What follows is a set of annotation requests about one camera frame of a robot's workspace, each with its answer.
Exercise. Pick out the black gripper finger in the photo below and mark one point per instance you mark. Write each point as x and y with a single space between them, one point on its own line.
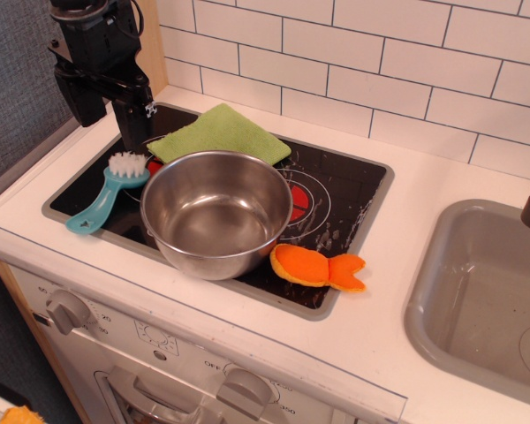
135 123
86 105

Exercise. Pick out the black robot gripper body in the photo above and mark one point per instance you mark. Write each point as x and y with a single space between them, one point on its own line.
101 40

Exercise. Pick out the metal bowl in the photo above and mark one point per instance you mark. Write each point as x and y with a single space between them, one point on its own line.
216 215

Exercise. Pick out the orange plush fish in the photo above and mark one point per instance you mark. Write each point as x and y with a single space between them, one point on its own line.
299 265

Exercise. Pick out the blue dish brush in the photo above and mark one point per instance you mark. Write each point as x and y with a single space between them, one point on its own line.
125 170

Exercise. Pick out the green microfiber cloth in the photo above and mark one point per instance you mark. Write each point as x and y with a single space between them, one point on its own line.
221 128

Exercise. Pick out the black toy stovetop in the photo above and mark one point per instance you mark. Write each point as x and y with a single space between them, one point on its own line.
335 201

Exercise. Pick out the grey left oven knob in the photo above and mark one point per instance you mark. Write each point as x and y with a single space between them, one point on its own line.
67 311

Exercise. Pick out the grey oven knob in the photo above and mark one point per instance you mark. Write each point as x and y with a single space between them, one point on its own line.
67 311
245 392

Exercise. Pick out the grey right oven knob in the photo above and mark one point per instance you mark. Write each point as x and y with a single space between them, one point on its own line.
245 392

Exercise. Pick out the yellow plush toy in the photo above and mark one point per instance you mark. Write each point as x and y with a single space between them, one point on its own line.
21 415

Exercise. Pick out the grey sink basin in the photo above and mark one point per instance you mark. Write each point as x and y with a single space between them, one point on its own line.
469 311

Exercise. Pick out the wooden side post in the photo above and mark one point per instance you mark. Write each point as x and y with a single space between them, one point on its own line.
151 57

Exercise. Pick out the silver oven door handle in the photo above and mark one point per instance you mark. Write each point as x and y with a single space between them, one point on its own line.
157 400

